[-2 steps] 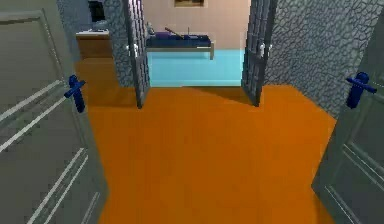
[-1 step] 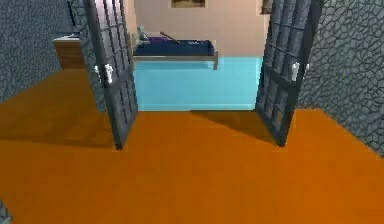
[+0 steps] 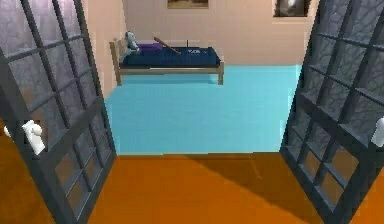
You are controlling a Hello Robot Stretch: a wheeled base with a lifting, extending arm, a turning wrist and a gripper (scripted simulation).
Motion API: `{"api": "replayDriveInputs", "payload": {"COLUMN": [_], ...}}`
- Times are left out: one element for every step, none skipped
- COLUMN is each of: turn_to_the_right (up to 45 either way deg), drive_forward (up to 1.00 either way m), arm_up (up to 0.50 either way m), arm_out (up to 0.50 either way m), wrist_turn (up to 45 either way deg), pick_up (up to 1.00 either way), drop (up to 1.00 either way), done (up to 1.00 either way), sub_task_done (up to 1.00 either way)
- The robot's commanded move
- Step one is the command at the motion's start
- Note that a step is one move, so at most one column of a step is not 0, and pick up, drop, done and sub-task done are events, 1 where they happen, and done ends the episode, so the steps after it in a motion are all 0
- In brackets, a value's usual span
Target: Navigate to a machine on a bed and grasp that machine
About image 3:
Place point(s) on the wooden bed with blue cover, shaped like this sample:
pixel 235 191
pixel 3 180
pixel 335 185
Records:
pixel 173 61

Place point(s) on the dark blue flat machine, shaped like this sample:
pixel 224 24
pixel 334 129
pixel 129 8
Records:
pixel 194 50

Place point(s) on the brown baseball bat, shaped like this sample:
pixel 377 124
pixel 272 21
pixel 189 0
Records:
pixel 166 45

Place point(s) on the purple pillow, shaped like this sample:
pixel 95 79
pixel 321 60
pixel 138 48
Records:
pixel 150 47

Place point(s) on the grey white teddy bear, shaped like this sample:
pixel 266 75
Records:
pixel 131 41

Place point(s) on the brown framed picture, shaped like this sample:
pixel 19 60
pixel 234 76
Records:
pixel 187 3

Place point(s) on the grey glass-paned room door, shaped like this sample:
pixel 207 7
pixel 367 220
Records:
pixel 50 100
pixel 336 110

